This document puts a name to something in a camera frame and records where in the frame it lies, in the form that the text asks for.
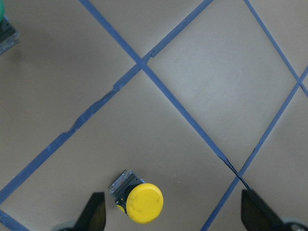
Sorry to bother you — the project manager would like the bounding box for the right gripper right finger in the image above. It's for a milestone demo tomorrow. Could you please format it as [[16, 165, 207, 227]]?
[[240, 189, 308, 231]]

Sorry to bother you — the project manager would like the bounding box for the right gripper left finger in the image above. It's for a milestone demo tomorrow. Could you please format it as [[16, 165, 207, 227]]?
[[59, 192, 106, 231]]

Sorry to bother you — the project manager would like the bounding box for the yellow push button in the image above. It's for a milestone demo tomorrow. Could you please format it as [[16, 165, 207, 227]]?
[[108, 169, 164, 224]]

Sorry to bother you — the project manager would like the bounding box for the green push button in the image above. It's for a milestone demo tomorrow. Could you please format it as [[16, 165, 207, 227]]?
[[0, 0, 20, 54]]

